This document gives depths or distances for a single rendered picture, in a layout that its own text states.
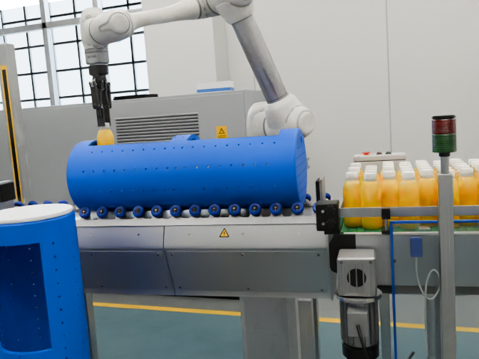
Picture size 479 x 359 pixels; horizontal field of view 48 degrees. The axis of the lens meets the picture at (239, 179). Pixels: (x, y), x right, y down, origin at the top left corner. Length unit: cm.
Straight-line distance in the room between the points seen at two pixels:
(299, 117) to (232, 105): 129
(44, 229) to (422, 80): 351
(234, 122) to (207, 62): 123
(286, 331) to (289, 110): 104
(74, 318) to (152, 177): 55
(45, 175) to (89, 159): 231
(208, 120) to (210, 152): 175
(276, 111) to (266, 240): 69
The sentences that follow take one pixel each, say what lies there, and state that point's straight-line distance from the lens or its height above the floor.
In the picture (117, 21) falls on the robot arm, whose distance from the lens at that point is 200.
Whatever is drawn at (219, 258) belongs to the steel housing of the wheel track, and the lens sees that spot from 196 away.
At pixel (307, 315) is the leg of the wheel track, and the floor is 57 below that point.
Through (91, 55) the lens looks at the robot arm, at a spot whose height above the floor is 156.
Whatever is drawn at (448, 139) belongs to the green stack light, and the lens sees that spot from 154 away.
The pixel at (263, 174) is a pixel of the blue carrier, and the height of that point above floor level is 109.
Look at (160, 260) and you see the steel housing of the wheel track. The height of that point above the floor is 78.
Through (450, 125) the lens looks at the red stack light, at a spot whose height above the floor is 123.
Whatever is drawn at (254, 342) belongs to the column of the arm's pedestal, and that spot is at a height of 20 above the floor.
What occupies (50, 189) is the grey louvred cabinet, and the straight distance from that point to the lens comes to 439.
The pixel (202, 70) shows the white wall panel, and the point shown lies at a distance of 472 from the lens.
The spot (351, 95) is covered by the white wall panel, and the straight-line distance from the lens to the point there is 467.
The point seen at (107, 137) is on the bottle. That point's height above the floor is 124.
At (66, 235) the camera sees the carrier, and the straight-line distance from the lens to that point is 178.
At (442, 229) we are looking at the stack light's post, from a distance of 159.
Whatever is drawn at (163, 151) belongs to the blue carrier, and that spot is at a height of 118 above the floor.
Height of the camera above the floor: 131
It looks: 7 degrees down
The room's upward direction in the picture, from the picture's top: 4 degrees counter-clockwise
